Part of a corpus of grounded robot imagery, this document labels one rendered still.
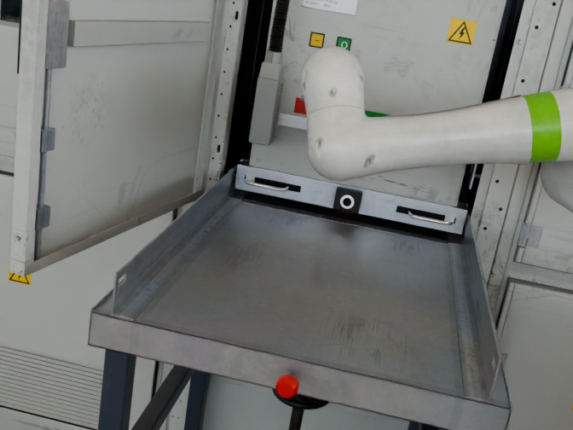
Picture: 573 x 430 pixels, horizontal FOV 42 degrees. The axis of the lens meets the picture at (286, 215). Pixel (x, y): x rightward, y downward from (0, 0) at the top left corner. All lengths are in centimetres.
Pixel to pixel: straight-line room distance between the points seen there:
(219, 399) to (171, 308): 81
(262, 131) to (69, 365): 83
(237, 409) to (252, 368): 86
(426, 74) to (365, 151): 49
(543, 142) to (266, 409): 102
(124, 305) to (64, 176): 28
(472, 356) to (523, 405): 68
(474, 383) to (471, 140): 39
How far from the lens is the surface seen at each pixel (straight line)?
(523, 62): 165
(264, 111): 161
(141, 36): 141
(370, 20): 168
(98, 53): 134
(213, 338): 110
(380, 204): 172
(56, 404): 212
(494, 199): 169
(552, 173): 142
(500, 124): 125
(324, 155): 123
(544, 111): 127
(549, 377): 184
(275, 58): 162
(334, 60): 127
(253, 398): 193
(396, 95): 169
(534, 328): 179
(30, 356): 208
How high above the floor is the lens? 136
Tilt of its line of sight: 18 degrees down
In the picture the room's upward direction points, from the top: 10 degrees clockwise
